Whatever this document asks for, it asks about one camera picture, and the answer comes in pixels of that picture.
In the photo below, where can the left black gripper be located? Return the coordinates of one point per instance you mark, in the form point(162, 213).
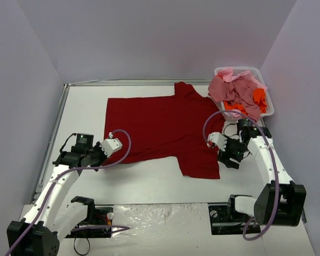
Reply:
point(96, 153)

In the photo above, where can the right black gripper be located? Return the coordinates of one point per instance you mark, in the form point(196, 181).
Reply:
point(228, 156)

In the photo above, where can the dark red t-shirt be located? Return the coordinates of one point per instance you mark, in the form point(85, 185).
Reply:
point(167, 126)

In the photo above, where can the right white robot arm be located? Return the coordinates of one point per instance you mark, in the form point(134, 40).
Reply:
point(281, 200)

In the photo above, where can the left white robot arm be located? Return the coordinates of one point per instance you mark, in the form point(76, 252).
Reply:
point(43, 227)

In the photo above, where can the white plastic basket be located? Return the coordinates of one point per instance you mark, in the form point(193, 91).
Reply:
point(256, 76)

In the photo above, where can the pink t-shirt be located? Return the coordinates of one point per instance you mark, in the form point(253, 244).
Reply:
point(230, 116)

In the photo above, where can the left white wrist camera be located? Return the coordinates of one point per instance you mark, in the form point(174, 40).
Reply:
point(110, 145)

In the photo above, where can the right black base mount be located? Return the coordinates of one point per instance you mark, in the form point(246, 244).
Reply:
point(223, 222)

